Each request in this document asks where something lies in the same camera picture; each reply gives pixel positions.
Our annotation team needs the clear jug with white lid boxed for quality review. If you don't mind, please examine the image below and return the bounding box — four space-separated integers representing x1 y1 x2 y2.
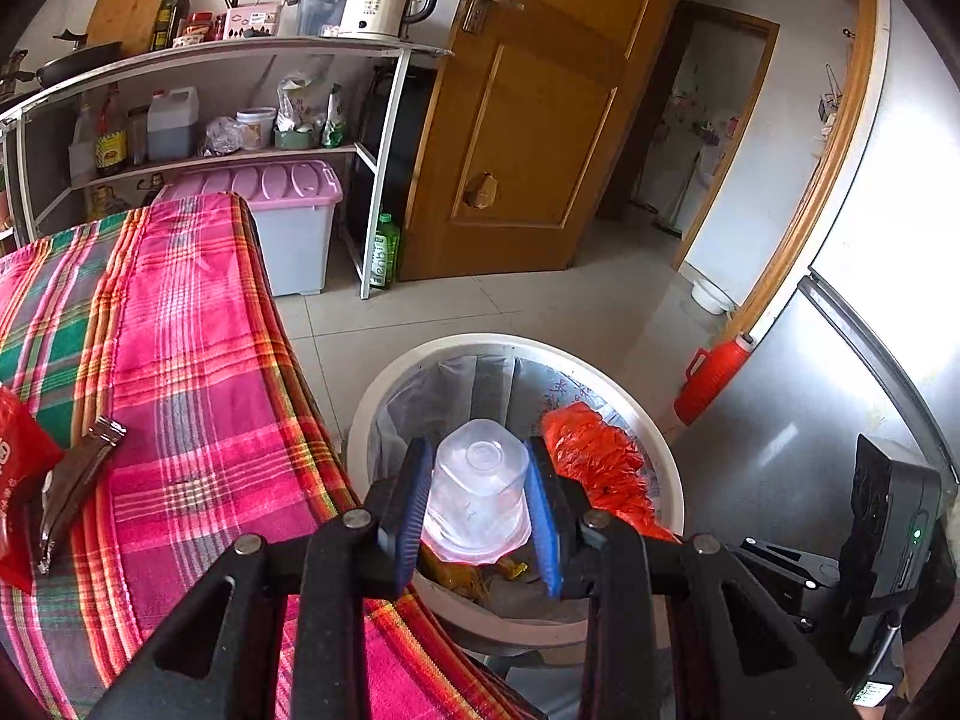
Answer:
289 0 350 37

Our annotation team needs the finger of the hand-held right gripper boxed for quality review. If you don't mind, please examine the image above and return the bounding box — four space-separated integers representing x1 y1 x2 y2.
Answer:
731 536 850 629

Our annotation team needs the white round trash bin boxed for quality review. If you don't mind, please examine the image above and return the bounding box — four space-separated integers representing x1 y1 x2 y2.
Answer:
346 331 687 650

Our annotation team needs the wire wall basket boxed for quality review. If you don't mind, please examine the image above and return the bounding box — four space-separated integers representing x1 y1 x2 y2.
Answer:
817 64 845 125

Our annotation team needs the brown wrapper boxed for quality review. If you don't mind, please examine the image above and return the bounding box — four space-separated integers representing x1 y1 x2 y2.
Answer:
30 416 128 575

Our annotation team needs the green plastic bottle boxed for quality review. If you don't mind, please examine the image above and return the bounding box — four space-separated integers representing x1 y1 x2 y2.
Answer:
370 212 401 290

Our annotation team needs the pink utensil holder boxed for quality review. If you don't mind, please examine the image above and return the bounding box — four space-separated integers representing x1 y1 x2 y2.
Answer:
217 0 283 40

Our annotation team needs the red snack packet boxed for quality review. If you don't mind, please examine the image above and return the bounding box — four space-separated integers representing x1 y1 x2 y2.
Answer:
0 386 65 590

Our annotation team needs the wooden door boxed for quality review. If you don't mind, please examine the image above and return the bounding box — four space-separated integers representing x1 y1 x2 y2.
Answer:
397 0 687 282

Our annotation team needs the white plastic bottle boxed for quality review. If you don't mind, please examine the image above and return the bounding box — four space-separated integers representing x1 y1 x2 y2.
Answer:
70 105 99 182

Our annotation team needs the wooden cutting board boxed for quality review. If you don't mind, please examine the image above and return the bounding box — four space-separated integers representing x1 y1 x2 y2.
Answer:
88 0 187 57

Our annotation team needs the crumpled clear plastic bag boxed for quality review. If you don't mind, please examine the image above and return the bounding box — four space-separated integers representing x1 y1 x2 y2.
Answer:
201 116 241 157

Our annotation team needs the clear plastic cup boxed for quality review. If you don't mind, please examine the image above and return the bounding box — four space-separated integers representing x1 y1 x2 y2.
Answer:
420 420 533 567

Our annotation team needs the white shelf rack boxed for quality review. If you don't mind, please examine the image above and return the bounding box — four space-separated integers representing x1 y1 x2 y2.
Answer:
0 37 455 301

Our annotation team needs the red plastic bag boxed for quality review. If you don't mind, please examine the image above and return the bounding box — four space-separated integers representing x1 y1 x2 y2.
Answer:
541 401 680 545

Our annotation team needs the green packet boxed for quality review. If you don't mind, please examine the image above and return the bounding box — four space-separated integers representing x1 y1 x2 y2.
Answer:
322 86 350 148

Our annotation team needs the wooden door frame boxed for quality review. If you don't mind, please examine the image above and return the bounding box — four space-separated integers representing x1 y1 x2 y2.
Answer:
724 0 880 346

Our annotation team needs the metal door handle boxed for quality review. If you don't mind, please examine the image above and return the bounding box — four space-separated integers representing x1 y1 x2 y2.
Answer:
461 0 526 35

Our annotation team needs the black frying pan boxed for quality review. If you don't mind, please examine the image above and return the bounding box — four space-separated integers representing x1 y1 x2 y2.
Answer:
34 30 125 87

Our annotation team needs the red thermos jug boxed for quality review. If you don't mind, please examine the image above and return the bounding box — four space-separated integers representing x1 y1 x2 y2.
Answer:
673 331 755 427

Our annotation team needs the translucent bin liner bag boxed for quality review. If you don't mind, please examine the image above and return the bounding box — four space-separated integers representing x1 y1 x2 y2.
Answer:
367 349 668 541

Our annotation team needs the white printed bag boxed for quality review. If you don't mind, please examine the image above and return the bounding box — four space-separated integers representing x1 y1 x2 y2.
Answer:
276 75 331 132

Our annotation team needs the white lidded tub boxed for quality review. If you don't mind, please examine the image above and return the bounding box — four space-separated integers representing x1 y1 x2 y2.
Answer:
236 109 277 151

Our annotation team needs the pink plaid tablecloth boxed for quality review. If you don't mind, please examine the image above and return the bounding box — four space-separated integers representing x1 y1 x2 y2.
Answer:
0 191 541 720

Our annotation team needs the jerrycan with dark liquid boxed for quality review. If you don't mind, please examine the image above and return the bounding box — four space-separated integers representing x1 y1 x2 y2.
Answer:
146 86 200 160

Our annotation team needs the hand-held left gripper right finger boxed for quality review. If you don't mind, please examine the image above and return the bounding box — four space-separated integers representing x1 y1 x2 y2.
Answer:
523 436 863 720

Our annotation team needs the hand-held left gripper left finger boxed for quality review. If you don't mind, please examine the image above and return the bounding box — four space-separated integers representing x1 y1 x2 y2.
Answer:
86 435 436 720

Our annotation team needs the yellow wrapper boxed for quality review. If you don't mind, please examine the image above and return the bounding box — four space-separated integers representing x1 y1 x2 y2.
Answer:
418 540 542 602

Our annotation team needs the white basin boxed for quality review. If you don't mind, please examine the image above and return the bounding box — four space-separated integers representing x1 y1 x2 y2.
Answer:
690 279 736 314

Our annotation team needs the silver refrigerator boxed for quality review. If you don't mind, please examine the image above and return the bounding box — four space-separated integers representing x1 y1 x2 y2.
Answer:
667 0 960 616

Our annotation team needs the red cap sauce bottle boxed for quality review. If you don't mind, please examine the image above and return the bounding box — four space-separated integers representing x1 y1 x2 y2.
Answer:
96 82 129 177

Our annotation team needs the pink lid storage box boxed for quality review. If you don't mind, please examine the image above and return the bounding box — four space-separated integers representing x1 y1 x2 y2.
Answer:
154 159 344 297

